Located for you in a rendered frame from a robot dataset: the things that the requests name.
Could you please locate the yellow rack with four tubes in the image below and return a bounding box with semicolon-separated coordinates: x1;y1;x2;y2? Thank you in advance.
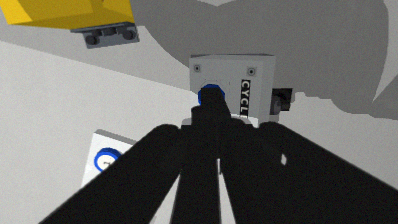
0;0;135;29

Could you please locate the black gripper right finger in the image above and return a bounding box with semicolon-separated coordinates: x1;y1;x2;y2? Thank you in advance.
210;87;398;224

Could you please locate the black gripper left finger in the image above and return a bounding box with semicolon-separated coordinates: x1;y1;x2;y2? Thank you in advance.
38;88;222;224

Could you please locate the grey key housing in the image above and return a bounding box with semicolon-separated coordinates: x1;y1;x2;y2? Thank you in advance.
189;53;293;128

